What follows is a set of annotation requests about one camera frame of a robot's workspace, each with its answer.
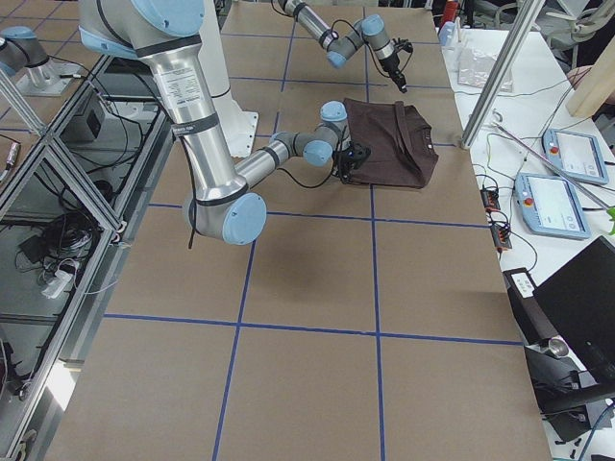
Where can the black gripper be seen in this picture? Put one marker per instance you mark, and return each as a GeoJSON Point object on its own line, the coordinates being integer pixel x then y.
{"type": "Point", "coordinates": [391, 62]}
{"type": "Point", "coordinates": [346, 165]}

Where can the dark brown t-shirt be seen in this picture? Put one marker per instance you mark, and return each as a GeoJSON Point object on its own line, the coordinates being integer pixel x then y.
{"type": "Point", "coordinates": [399, 140]}

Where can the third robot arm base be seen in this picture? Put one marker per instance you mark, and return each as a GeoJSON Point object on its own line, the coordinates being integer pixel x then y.
{"type": "Point", "coordinates": [21, 50]}

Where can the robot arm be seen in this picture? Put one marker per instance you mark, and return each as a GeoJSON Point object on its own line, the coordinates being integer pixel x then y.
{"type": "Point", "coordinates": [366, 32]}
{"type": "Point", "coordinates": [165, 35]}

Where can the clear plastic bag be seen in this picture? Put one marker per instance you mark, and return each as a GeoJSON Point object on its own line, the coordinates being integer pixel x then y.
{"type": "Point", "coordinates": [474, 67]}

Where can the red cylinder can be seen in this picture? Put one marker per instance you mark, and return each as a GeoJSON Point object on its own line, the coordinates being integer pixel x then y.
{"type": "Point", "coordinates": [449, 11]}

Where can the black power strip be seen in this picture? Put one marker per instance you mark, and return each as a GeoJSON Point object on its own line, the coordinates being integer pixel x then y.
{"type": "Point", "coordinates": [498, 222]}

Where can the far blue teach pendant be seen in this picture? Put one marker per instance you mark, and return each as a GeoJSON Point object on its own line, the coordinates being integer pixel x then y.
{"type": "Point", "coordinates": [578, 154]}

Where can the blue teach pendant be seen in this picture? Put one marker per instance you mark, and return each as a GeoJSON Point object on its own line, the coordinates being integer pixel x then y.
{"type": "Point", "coordinates": [578, 154]}
{"type": "Point", "coordinates": [550, 207]}

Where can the near blue teach pendant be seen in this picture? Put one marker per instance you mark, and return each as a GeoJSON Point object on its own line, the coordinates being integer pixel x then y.
{"type": "Point", "coordinates": [550, 207]}

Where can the wooden beam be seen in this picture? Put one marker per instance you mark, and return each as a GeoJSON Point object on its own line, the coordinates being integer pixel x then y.
{"type": "Point", "coordinates": [596, 86]}

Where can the black laptop monitor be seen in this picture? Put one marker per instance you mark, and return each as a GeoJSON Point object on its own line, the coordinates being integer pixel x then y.
{"type": "Point", "coordinates": [578, 300]}

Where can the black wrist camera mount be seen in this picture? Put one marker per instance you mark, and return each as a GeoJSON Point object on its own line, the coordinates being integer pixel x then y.
{"type": "Point", "coordinates": [403, 45]}
{"type": "Point", "coordinates": [357, 154]}

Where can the aluminium camera post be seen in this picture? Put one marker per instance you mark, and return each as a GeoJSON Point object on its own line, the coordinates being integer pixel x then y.
{"type": "Point", "coordinates": [512, 45]}

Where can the aluminium frame rail structure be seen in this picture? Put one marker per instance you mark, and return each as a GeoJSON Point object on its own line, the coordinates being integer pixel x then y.
{"type": "Point", "coordinates": [68, 216]}

